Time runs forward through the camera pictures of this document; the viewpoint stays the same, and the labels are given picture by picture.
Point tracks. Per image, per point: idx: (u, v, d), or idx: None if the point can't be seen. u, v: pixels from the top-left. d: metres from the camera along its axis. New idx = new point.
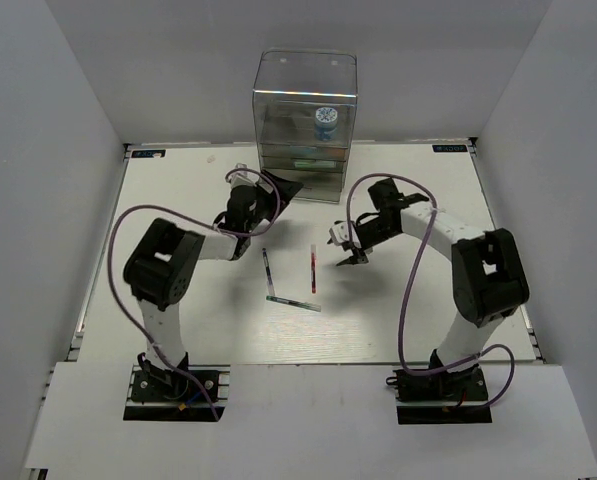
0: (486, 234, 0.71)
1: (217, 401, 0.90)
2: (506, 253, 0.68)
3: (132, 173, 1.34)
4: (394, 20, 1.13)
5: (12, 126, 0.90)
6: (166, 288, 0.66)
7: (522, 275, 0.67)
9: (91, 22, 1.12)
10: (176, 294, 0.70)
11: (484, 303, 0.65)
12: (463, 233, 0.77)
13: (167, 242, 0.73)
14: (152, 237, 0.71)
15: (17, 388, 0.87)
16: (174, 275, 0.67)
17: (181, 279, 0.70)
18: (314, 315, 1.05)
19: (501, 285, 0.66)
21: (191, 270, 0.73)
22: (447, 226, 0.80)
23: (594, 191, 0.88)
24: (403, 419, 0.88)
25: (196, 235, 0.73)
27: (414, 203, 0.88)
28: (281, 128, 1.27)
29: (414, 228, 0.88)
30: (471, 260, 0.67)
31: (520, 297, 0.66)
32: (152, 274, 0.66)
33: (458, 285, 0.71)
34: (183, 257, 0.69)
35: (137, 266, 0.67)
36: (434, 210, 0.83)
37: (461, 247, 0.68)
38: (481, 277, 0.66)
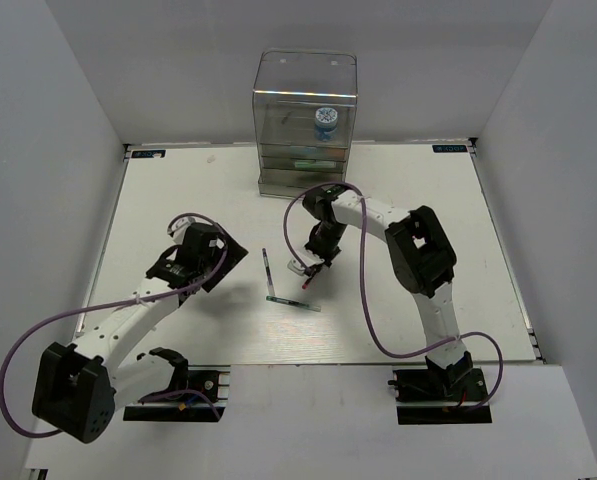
0: (411, 214, 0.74)
1: (217, 401, 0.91)
2: (431, 226, 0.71)
3: (132, 173, 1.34)
4: (394, 20, 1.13)
5: (11, 126, 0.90)
6: (80, 435, 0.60)
7: (448, 243, 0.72)
9: (91, 22, 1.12)
10: (99, 422, 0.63)
11: (421, 274, 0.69)
12: (391, 216, 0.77)
13: (74, 363, 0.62)
14: (50, 374, 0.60)
15: (16, 387, 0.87)
16: (82, 423, 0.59)
17: (97, 413, 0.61)
18: (314, 315, 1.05)
19: (431, 257, 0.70)
21: (108, 393, 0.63)
22: (376, 210, 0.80)
23: (595, 192, 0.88)
24: (403, 418, 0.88)
25: (95, 368, 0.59)
27: (342, 195, 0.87)
28: (280, 128, 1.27)
29: (351, 220, 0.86)
30: (402, 238, 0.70)
31: (450, 261, 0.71)
32: (61, 421, 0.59)
33: (397, 265, 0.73)
34: (85, 406, 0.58)
35: (44, 411, 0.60)
36: (361, 197, 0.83)
37: (392, 231, 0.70)
38: (414, 252, 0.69)
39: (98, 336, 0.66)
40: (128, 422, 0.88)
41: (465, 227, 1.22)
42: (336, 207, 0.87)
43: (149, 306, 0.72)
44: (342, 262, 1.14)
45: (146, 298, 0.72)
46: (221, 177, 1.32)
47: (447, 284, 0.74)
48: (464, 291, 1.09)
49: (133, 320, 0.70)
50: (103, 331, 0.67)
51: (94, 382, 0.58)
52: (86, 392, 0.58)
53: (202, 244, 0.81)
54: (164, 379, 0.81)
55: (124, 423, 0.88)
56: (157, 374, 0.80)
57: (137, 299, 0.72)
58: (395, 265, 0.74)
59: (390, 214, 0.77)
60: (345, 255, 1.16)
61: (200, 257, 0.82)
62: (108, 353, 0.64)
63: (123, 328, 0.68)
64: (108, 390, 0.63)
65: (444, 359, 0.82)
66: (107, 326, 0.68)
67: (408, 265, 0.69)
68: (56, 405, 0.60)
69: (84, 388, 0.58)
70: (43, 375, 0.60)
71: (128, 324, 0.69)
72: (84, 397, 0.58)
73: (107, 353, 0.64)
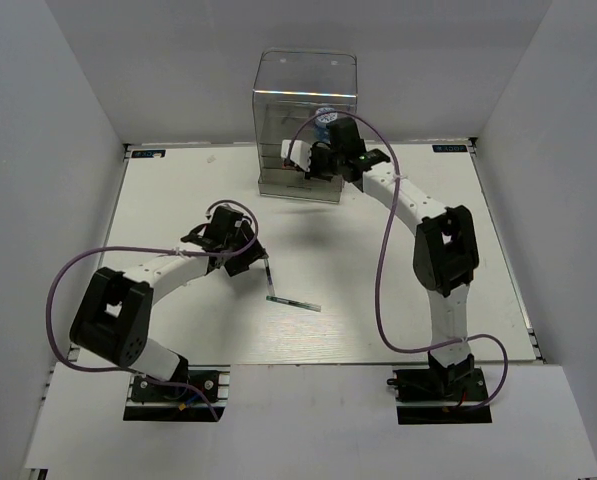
0: (446, 211, 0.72)
1: (217, 401, 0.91)
2: (464, 228, 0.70)
3: (132, 173, 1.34)
4: (394, 20, 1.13)
5: (11, 125, 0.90)
6: (114, 357, 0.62)
7: (475, 248, 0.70)
9: (91, 22, 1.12)
10: (132, 352, 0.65)
11: (441, 273, 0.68)
12: (425, 208, 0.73)
13: (115, 291, 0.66)
14: (97, 296, 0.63)
15: (17, 387, 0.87)
16: (120, 342, 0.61)
17: (133, 339, 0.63)
18: (314, 315, 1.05)
19: (456, 257, 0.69)
21: (145, 323, 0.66)
22: (411, 198, 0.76)
23: (595, 190, 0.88)
24: (403, 418, 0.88)
25: (141, 291, 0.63)
27: (375, 165, 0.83)
28: (280, 127, 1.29)
29: (377, 194, 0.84)
30: (433, 237, 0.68)
31: (473, 264, 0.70)
32: (100, 341, 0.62)
33: (418, 258, 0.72)
34: (127, 325, 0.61)
35: (84, 330, 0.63)
36: (397, 176, 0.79)
37: (424, 228, 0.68)
38: (440, 251, 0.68)
39: (143, 269, 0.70)
40: (128, 422, 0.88)
41: None
42: (366, 179, 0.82)
43: (188, 258, 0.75)
44: (342, 262, 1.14)
45: (185, 251, 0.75)
46: (221, 177, 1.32)
47: (464, 286, 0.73)
48: None
49: (176, 263, 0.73)
50: (148, 266, 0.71)
51: (141, 302, 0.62)
52: (131, 310, 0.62)
53: (229, 226, 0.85)
54: (168, 371, 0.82)
55: (124, 423, 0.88)
56: (160, 367, 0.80)
57: (178, 250, 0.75)
58: (416, 260, 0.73)
59: (426, 207, 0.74)
60: (345, 254, 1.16)
61: (228, 233, 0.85)
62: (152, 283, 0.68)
63: (166, 266, 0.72)
64: (145, 321, 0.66)
65: (446, 359, 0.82)
66: (152, 264, 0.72)
67: (430, 262, 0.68)
68: (96, 326, 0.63)
69: (131, 306, 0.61)
70: (87, 297, 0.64)
71: (171, 264, 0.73)
72: (128, 315, 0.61)
73: (152, 281, 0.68)
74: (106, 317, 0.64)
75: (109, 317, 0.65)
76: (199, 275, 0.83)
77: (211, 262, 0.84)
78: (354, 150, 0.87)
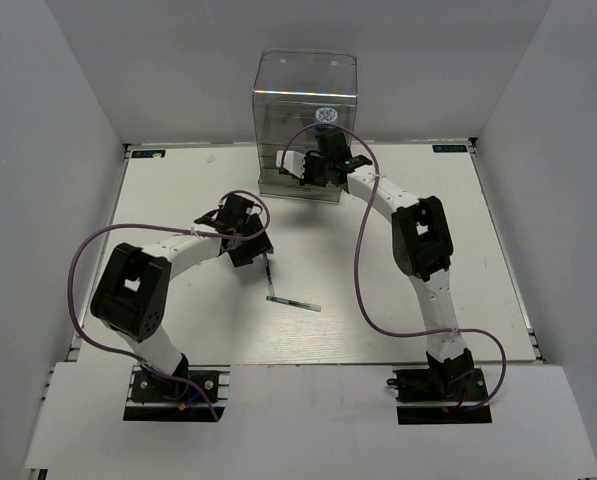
0: (420, 201, 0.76)
1: (217, 401, 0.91)
2: (436, 216, 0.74)
3: (132, 173, 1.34)
4: (394, 20, 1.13)
5: (11, 125, 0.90)
6: (135, 327, 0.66)
7: (448, 237, 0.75)
9: (91, 23, 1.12)
10: (150, 325, 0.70)
11: (418, 259, 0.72)
12: (401, 200, 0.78)
13: (134, 267, 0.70)
14: (117, 270, 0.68)
15: (17, 387, 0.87)
16: (140, 312, 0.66)
17: (151, 311, 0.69)
18: (314, 315, 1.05)
19: (432, 245, 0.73)
21: (162, 297, 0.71)
22: (388, 192, 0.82)
23: (595, 191, 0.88)
24: (403, 419, 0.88)
25: (160, 265, 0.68)
27: (359, 168, 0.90)
28: (281, 127, 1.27)
29: (361, 195, 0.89)
30: (407, 224, 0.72)
31: (446, 250, 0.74)
32: (121, 312, 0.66)
33: (397, 248, 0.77)
34: (147, 295, 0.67)
35: (105, 302, 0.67)
36: (375, 175, 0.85)
37: (398, 215, 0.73)
38: (414, 237, 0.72)
39: (161, 246, 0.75)
40: (128, 422, 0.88)
41: (465, 227, 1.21)
42: (351, 180, 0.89)
43: (202, 238, 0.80)
44: (342, 262, 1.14)
45: (200, 232, 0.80)
46: (221, 177, 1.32)
47: (442, 272, 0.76)
48: (464, 291, 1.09)
49: (191, 242, 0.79)
50: (165, 243, 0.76)
51: (161, 274, 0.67)
52: (152, 281, 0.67)
53: (241, 211, 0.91)
54: (171, 363, 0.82)
55: (124, 423, 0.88)
56: (162, 359, 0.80)
57: (193, 231, 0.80)
58: (395, 248, 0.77)
59: (401, 199, 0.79)
60: (345, 254, 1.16)
61: (239, 219, 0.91)
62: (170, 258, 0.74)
63: (182, 244, 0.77)
64: (162, 295, 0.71)
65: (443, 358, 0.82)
66: (169, 242, 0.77)
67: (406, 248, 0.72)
68: (116, 298, 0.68)
69: (151, 278, 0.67)
70: (107, 272, 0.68)
71: (188, 243, 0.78)
72: (148, 286, 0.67)
73: (170, 256, 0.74)
74: (125, 291, 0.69)
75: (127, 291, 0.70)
76: (211, 255, 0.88)
77: (223, 244, 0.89)
78: (340, 156, 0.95)
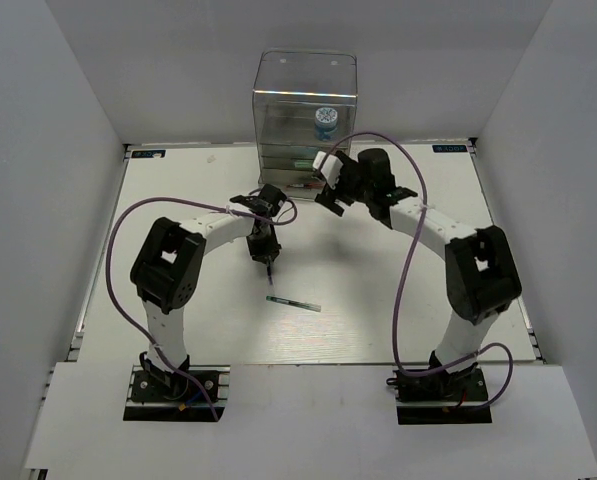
0: (478, 232, 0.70)
1: (217, 401, 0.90)
2: (499, 249, 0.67)
3: (132, 173, 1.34)
4: (394, 20, 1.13)
5: (11, 125, 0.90)
6: (168, 296, 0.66)
7: (514, 272, 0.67)
9: (91, 23, 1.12)
10: (182, 297, 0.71)
11: (478, 299, 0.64)
12: (454, 231, 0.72)
13: (172, 240, 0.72)
14: (155, 242, 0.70)
15: (17, 387, 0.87)
16: (175, 283, 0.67)
17: (185, 283, 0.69)
18: (314, 315, 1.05)
19: (495, 281, 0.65)
21: (197, 271, 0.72)
22: (438, 223, 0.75)
23: (595, 190, 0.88)
24: (403, 419, 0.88)
25: (197, 239, 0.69)
27: (402, 200, 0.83)
28: (281, 127, 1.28)
29: (405, 226, 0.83)
30: (464, 257, 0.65)
31: (513, 289, 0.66)
32: (157, 280, 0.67)
33: (452, 284, 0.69)
34: (185, 264, 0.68)
35: (142, 269, 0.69)
36: (423, 206, 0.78)
37: (454, 247, 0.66)
38: (474, 274, 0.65)
39: (197, 222, 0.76)
40: (128, 422, 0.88)
41: None
42: (393, 211, 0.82)
43: (236, 217, 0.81)
44: (342, 262, 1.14)
45: (235, 211, 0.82)
46: (221, 177, 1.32)
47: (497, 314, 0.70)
48: None
49: (226, 220, 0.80)
50: (202, 220, 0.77)
51: (196, 249, 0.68)
52: (189, 253, 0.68)
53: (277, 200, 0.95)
54: (181, 352, 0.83)
55: (124, 423, 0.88)
56: (172, 347, 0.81)
57: (228, 208, 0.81)
58: (450, 286, 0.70)
59: (454, 230, 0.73)
60: (345, 254, 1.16)
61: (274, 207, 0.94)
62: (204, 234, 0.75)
63: (217, 222, 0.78)
64: (197, 269, 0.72)
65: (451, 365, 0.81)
66: (205, 219, 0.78)
67: (464, 286, 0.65)
68: (154, 267, 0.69)
69: (188, 249, 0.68)
70: (149, 241, 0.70)
71: (223, 220, 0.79)
72: (184, 259, 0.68)
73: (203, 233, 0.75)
74: (162, 262, 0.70)
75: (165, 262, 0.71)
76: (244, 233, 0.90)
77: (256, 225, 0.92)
78: (383, 186, 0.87)
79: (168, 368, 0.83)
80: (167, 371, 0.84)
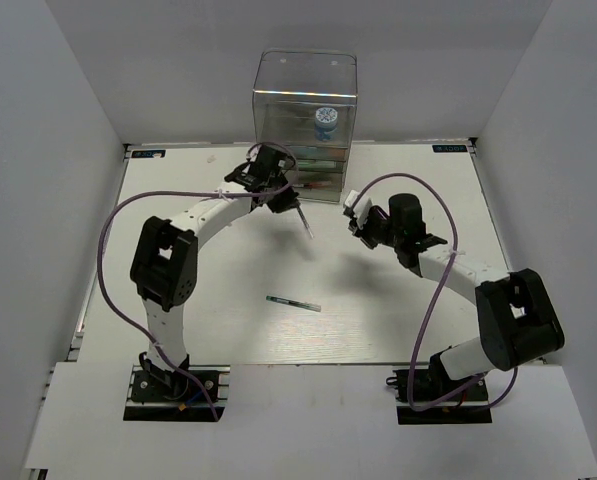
0: (512, 275, 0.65)
1: (217, 401, 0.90)
2: (535, 295, 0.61)
3: (132, 173, 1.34)
4: (394, 20, 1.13)
5: (11, 125, 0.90)
6: (168, 296, 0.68)
7: (554, 317, 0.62)
9: (92, 23, 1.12)
10: (184, 292, 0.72)
11: (516, 350, 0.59)
12: (485, 274, 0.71)
13: (165, 239, 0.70)
14: (150, 243, 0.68)
15: (17, 387, 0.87)
16: (174, 282, 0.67)
17: (184, 280, 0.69)
18: (314, 315, 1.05)
19: (533, 330, 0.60)
21: (194, 265, 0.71)
22: (470, 266, 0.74)
23: (595, 190, 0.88)
24: (403, 419, 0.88)
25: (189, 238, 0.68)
27: (431, 247, 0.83)
28: (282, 128, 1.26)
29: (436, 275, 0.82)
30: (499, 304, 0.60)
31: (553, 339, 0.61)
32: (156, 281, 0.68)
33: (485, 332, 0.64)
34: (179, 265, 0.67)
35: (142, 270, 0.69)
36: (452, 251, 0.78)
37: (485, 290, 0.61)
38: (511, 321, 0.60)
39: (189, 217, 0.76)
40: (128, 422, 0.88)
41: (465, 226, 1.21)
42: (422, 257, 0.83)
43: (228, 201, 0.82)
44: (342, 263, 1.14)
45: (227, 195, 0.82)
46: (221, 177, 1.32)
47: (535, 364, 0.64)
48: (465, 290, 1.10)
49: (217, 207, 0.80)
50: (193, 214, 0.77)
51: (188, 250, 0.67)
52: (181, 255, 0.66)
53: (274, 162, 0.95)
54: (181, 349, 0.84)
55: (124, 422, 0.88)
56: (173, 344, 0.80)
57: (219, 194, 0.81)
58: (482, 334, 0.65)
59: (485, 273, 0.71)
60: (345, 254, 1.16)
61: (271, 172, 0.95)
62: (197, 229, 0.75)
63: (209, 213, 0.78)
64: (194, 264, 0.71)
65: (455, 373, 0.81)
66: (197, 211, 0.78)
67: (501, 336, 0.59)
68: (152, 268, 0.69)
69: (179, 252, 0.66)
70: (143, 243, 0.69)
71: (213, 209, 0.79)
72: (179, 258, 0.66)
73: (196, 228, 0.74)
74: (159, 261, 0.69)
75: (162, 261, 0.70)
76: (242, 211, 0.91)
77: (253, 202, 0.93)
78: (413, 232, 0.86)
79: (170, 367, 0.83)
80: (167, 370, 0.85)
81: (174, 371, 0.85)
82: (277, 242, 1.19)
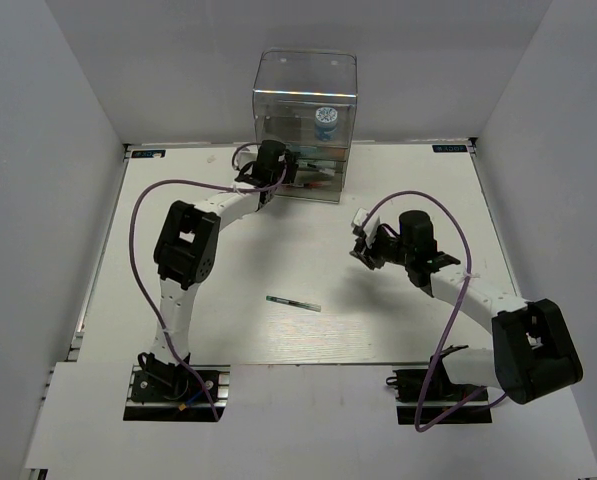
0: (529, 304, 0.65)
1: (217, 401, 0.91)
2: (552, 326, 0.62)
3: (132, 173, 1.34)
4: (394, 20, 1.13)
5: (11, 126, 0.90)
6: (191, 273, 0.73)
7: (572, 350, 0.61)
9: (92, 23, 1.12)
10: (203, 272, 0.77)
11: (532, 382, 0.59)
12: (502, 303, 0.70)
13: (188, 222, 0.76)
14: (174, 224, 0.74)
15: (17, 388, 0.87)
16: (196, 260, 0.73)
17: (205, 259, 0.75)
18: (314, 315, 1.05)
19: (549, 362, 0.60)
21: (214, 247, 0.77)
22: (484, 293, 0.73)
23: (595, 190, 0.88)
24: (402, 419, 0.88)
25: (213, 218, 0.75)
27: (443, 267, 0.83)
28: (282, 128, 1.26)
29: (448, 296, 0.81)
30: (515, 335, 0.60)
31: (571, 371, 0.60)
32: (180, 259, 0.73)
33: (500, 361, 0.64)
34: (203, 242, 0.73)
35: (166, 250, 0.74)
36: (466, 274, 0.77)
37: (503, 321, 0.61)
38: (527, 353, 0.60)
39: (210, 204, 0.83)
40: (128, 422, 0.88)
41: (466, 226, 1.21)
42: (434, 279, 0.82)
43: (243, 194, 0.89)
44: (342, 264, 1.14)
45: (241, 190, 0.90)
46: (221, 177, 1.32)
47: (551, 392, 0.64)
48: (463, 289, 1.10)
49: (234, 198, 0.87)
50: (213, 200, 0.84)
51: (212, 228, 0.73)
52: (206, 232, 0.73)
53: (273, 160, 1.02)
54: (182, 349, 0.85)
55: (124, 422, 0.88)
56: (179, 335, 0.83)
57: (234, 188, 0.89)
58: (496, 362, 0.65)
59: (502, 301, 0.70)
60: (345, 254, 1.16)
61: (271, 172, 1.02)
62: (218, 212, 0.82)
63: (227, 201, 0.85)
64: (214, 245, 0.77)
65: (456, 376, 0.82)
66: (216, 199, 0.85)
67: (517, 368, 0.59)
68: (175, 249, 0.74)
69: (204, 230, 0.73)
70: (169, 225, 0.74)
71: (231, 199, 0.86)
72: (203, 237, 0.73)
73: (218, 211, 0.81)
74: (182, 243, 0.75)
75: (184, 243, 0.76)
76: (251, 210, 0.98)
77: (261, 200, 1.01)
78: (424, 250, 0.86)
79: (174, 361, 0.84)
80: (168, 370, 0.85)
81: (178, 365, 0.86)
82: (278, 242, 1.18)
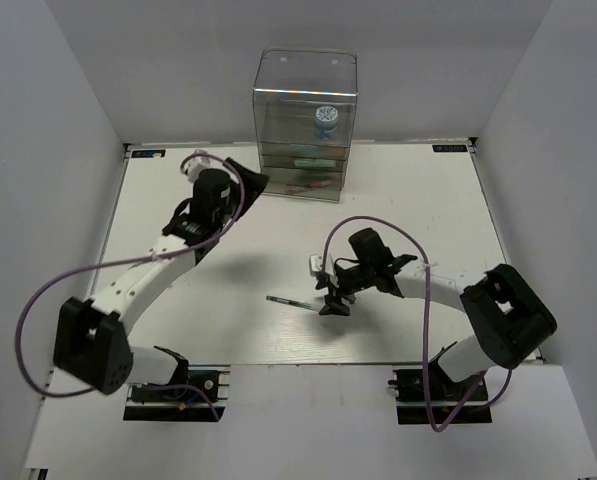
0: (488, 273, 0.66)
1: (217, 401, 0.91)
2: (514, 284, 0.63)
3: (132, 173, 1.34)
4: (394, 20, 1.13)
5: (12, 126, 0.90)
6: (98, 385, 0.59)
7: (541, 305, 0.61)
9: (92, 22, 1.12)
10: (116, 378, 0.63)
11: (516, 345, 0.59)
12: (465, 279, 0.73)
13: (89, 318, 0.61)
14: (67, 329, 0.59)
15: (17, 387, 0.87)
16: (101, 371, 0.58)
17: (116, 366, 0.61)
18: (314, 315, 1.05)
19: (524, 321, 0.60)
21: (125, 348, 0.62)
22: (446, 276, 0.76)
23: (596, 190, 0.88)
24: (403, 418, 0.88)
25: (113, 322, 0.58)
27: (405, 265, 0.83)
28: (282, 128, 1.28)
29: (417, 290, 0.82)
30: (483, 303, 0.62)
31: (548, 324, 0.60)
32: (82, 371, 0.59)
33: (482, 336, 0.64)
34: (104, 354, 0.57)
35: (64, 363, 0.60)
36: (425, 264, 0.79)
37: (470, 295, 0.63)
38: (500, 317, 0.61)
39: (116, 291, 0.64)
40: (128, 422, 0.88)
41: (466, 225, 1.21)
42: (401, 279, 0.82)
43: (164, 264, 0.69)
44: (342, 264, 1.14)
45: (162, 256, 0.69)
46: None
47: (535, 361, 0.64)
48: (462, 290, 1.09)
49: (150, 274, 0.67)
50: (120, 286, 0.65)
51: (111, 340, 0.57)
52: (104, 344, 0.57)
53: (213, 200, 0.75)
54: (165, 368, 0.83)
55: (124, 422, 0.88)
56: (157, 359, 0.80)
57: (153, 256, 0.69)
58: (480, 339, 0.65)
59: (465, 279, 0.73)
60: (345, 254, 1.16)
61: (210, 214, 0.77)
62: (124, 309, 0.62)
63: (139, 283, 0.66)
64: (125, 344, 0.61)
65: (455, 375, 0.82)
66: (124, 282, 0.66)
67: (497, 334, 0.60)
68: (76, 358, 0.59)
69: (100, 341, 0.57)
70: (62, 331, 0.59)
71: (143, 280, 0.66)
72: (102, 348, 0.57)
73: (123, 308, 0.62)
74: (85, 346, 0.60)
75: (89, 344, 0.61)
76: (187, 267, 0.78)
77: (199, 251, 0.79)
78: (380, 260, 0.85)
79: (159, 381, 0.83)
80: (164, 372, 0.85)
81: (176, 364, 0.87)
82: (277, 242, 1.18)
